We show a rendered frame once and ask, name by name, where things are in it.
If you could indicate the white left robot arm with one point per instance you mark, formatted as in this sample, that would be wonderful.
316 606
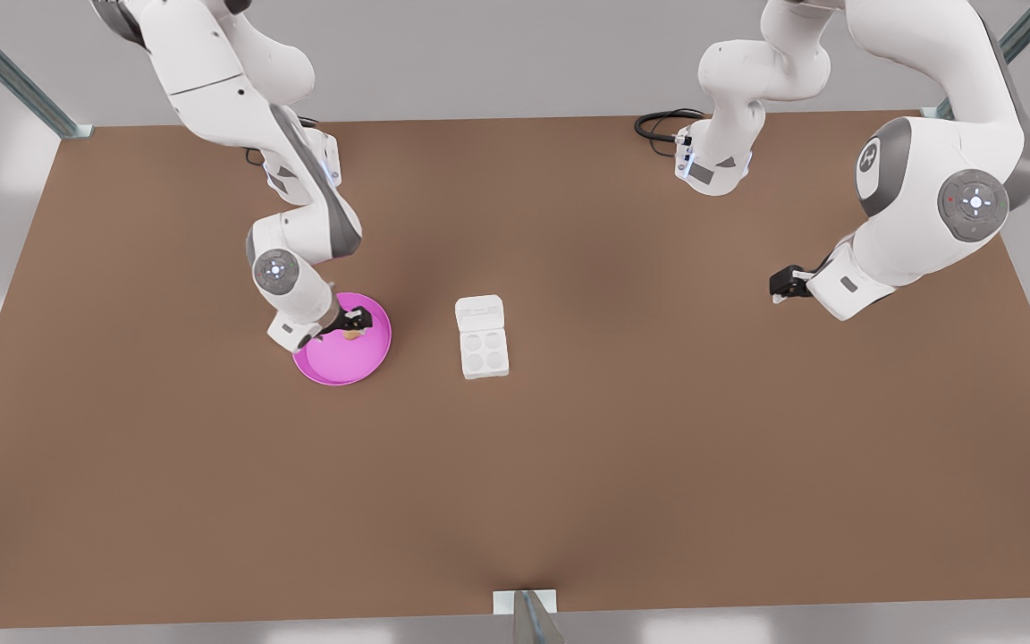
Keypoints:
926 179

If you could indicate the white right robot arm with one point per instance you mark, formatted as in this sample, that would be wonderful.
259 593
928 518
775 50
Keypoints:
211 80

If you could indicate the white egg box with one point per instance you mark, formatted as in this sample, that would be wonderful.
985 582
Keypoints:
485 352

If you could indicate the pink round plate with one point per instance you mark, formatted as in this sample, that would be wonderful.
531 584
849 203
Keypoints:
347 353

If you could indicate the silver frame post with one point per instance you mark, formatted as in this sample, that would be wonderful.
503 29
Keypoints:
5 67
533 617
1007 45

